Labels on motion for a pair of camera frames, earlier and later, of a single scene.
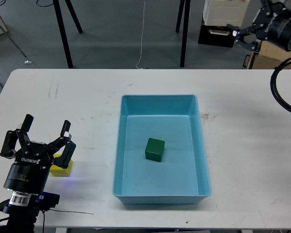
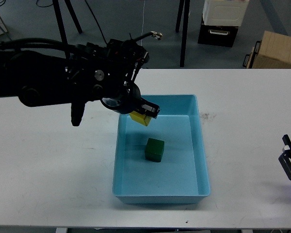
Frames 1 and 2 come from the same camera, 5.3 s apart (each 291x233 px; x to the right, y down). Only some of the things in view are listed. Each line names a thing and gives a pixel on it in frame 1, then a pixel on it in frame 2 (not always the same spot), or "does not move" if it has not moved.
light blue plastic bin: [182, 176] does not move
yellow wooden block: [57, 171] to [140, 118]
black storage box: [219, 36] does not move
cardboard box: [269, 56] does not move
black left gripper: [29, 173] to [124, 100]
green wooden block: [154, 149] does not move
